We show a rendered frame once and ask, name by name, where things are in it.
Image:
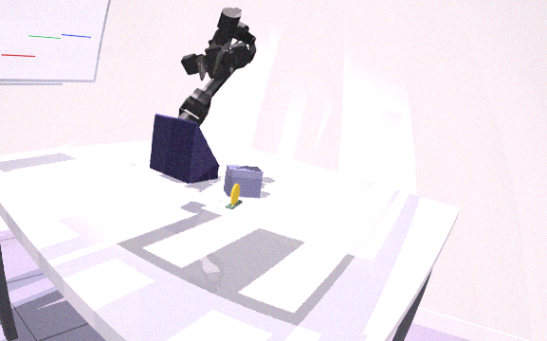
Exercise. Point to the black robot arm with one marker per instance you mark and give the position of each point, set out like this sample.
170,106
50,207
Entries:
199,102

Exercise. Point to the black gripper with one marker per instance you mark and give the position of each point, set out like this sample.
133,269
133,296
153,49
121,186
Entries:
217,54

